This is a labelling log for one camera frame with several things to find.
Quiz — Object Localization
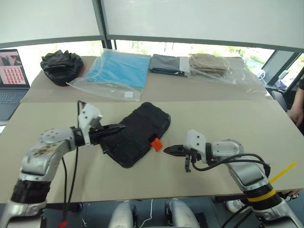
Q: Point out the beige cloth in plastic bag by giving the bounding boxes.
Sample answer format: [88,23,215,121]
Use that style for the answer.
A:
[180,55,267,94]

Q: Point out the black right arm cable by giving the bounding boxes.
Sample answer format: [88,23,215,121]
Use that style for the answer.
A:
[191,153,271,178]

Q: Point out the black plastic tool case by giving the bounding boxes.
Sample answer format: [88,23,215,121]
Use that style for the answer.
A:
[99,102,171,169]

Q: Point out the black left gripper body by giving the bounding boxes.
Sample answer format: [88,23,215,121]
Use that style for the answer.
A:
[89,126,108,146]

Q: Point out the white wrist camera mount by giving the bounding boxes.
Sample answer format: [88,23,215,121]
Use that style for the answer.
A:
[77,102,103,145]
[185,130,208,157]

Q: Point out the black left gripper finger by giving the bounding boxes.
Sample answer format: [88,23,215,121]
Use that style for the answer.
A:
[104,123,126,132]
[104,129,124,138]

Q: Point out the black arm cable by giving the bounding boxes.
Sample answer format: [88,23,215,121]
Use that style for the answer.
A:
[191,153,271,178]
[61,100,86,228]

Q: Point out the purple object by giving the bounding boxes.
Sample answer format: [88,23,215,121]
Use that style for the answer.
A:
[276,79,290,90]

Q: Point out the beige folded cloth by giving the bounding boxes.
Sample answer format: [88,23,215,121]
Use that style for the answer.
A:
[189,53,230,78]

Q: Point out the white shoe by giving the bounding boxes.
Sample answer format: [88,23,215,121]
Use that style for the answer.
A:
[225,199,249,214]
[281,190,301,202]

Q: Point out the white roller blind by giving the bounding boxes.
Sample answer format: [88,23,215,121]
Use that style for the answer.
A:
[0,0,101,44]
[101,0,304,50]

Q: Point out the white string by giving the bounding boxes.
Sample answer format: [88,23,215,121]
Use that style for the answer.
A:
[140,199,154,225]

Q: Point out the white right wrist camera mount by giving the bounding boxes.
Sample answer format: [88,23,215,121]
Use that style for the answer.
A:
[185,130,208,157]

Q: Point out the grey laptop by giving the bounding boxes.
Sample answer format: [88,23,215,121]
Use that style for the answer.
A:
[0,49,30,121]

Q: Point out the black crumpled bag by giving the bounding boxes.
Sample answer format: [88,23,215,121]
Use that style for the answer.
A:
[40,50,84,86]

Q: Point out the dark grey folded cloth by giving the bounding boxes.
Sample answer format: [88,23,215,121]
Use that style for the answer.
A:
[149,54,190,77]

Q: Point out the blue cloth in plastic bag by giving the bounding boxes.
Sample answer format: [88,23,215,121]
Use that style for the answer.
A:
[66,48,152,102]

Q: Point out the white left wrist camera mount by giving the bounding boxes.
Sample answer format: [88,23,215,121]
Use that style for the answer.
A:
[77,102,103,145]

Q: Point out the bystander person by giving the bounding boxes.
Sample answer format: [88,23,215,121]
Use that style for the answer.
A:
[287,77,304,137]

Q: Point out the grey chair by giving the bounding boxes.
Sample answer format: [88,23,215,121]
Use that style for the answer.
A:
[271,90,289,112]

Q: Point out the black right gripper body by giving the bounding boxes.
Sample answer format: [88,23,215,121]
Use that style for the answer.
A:
[184,144,203,173]

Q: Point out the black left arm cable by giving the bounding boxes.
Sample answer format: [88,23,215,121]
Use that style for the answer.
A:
[61,100,86,228]

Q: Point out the silver rounded robot leg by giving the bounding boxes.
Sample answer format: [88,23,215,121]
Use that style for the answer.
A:
[165,199,201,228]
[108,200,138,228]

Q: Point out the dark grey window frame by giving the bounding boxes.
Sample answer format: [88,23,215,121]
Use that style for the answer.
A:
[0,0,304,54]

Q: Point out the blue folded cloth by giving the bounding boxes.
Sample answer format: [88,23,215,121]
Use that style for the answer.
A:
[85,51,152,90]

